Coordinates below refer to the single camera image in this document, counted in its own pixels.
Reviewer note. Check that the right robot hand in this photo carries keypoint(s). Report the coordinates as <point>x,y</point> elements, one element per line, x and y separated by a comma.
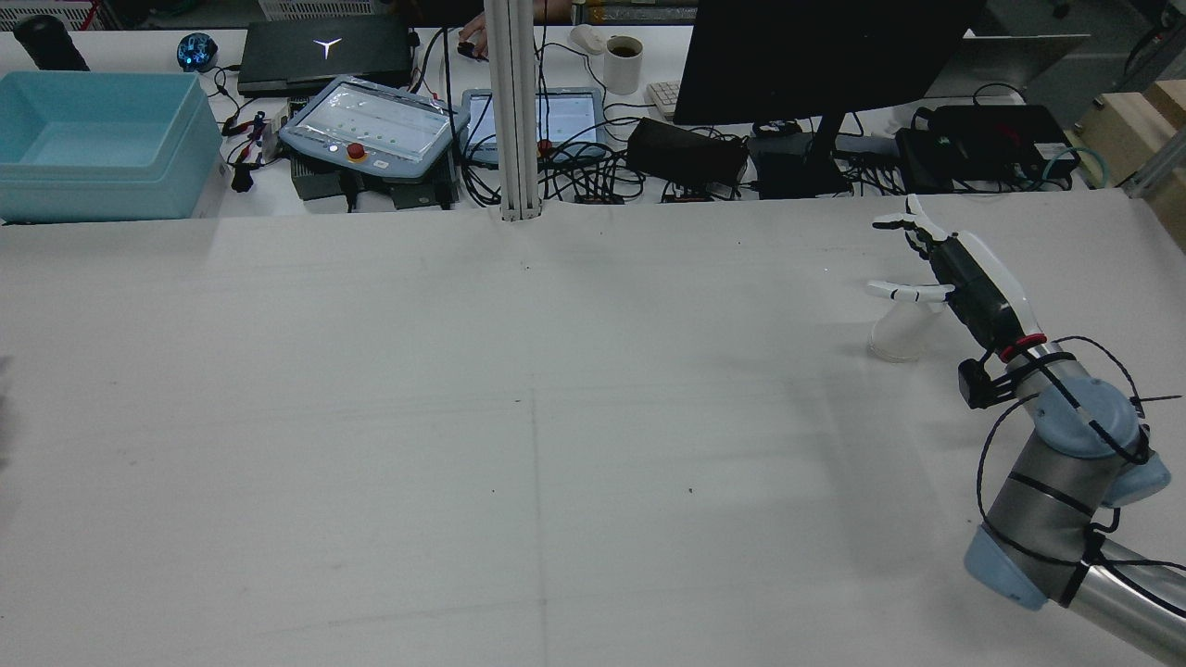
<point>973,287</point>

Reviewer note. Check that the white cup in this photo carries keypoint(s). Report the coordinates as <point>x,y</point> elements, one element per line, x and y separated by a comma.
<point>899,338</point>

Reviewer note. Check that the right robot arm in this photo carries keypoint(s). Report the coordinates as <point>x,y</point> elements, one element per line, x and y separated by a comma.
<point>1047,500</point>

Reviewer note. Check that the black labelled electronics device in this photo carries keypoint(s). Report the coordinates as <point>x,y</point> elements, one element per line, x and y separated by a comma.
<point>982,139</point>

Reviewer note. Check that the wooden box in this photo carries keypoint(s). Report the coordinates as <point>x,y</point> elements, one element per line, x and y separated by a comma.
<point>1126,120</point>

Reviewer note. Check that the grey metal panel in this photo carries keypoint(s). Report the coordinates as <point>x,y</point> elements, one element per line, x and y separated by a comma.
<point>1019,65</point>

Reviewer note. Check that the black computer monitor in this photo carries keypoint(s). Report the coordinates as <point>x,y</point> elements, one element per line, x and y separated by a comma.
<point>815,56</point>

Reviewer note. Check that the black power brick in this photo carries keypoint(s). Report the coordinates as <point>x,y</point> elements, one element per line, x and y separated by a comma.
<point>686,153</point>

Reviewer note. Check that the white keyboard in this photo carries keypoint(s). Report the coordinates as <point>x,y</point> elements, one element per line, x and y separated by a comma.
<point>662,97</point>

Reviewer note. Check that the white coffee mug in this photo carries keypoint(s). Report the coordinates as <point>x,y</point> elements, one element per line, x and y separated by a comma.
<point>623,79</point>

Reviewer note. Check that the light blue teach pendant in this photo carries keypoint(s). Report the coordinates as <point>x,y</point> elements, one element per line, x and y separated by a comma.
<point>570,116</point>
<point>371,120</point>

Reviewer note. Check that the white computer mouse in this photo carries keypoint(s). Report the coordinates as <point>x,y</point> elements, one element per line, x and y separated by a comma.
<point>586,39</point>

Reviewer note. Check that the black laptop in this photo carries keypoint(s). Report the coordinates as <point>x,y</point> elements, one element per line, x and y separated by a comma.
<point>324,56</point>

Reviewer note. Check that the small white box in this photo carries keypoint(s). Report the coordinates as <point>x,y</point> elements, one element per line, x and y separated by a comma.
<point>276,130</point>

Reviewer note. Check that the white plastic basket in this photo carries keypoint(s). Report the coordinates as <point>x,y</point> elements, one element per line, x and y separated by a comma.
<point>46,14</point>
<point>315,7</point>

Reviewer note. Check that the blue glossy round gadget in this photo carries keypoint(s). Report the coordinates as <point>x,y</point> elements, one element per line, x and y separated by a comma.
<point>196,51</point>

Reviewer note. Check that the light blue plastic bin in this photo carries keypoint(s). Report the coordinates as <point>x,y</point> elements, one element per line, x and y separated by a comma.
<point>111,185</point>

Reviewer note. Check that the black cylindrical bottle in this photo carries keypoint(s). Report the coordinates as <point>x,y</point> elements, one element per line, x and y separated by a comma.
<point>46,42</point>

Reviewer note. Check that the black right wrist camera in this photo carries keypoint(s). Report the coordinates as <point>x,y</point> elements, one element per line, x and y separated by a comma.
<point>975,384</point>

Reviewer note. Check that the aluminium profile post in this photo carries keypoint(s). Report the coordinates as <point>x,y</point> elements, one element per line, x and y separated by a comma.
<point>514,111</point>

